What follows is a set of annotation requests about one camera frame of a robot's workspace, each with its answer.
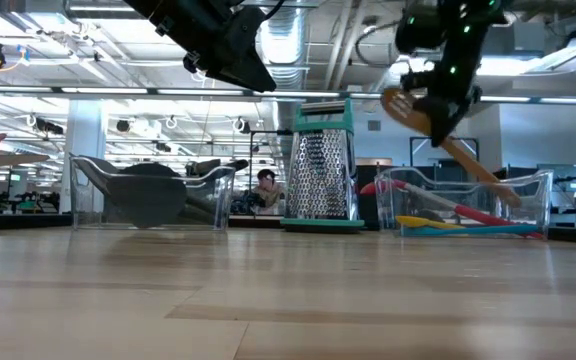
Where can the teal steel box grater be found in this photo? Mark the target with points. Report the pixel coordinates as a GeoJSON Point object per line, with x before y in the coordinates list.
{"type": "Point", "coordinates": [323, 175]}

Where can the yellow plastic spoon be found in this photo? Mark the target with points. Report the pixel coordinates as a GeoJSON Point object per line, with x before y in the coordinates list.
{"type": "Point", "coordinates": [418, 221]}

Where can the silver ventilation duct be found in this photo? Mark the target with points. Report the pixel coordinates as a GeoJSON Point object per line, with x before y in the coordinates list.
{"type": "Point", "coordinates": [288, 45]}

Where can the wooden slotted spatula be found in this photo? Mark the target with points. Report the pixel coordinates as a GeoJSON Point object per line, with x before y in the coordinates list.
{"type": "Point", "coordinates": [468, 160]}

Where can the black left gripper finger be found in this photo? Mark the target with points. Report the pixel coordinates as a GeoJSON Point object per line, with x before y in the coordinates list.
{"type": "Point", "coordinates": [253, 72]}

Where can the blue plastic spoon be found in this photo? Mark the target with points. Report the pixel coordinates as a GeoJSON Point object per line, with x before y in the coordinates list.
{"type": "Point", "coordinates": [468, 230]}

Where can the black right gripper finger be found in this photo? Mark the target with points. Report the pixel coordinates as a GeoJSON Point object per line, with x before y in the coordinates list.
{"type": "Point", "coordinates": [440, 122]}

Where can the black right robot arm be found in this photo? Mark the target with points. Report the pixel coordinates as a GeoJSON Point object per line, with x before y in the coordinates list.
{"type": "Point", "coordinates": [448, 25]}

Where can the white pillar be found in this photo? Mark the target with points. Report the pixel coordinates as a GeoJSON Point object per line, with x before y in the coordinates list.
{"type": "Point", "coordinates": [85, 130]}

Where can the person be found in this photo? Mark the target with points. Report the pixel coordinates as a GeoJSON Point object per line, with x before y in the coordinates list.
{"type": "Point", "coordinates": [268, 192]}

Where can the long ceiling light strip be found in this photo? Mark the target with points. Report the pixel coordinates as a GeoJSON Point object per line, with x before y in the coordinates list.
{"type": "Point", "coordinates": [118, 91]}

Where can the background monitor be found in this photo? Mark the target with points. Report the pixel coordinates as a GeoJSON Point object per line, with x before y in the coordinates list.
{"type": "Point", "coordinates": [560, 175]}

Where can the clear plastic bin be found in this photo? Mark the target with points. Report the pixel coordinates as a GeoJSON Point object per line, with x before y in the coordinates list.
{"type": "Point", "coordinates": [533, 200]}
{"type": "Point", "coordinates": [225, 200]}

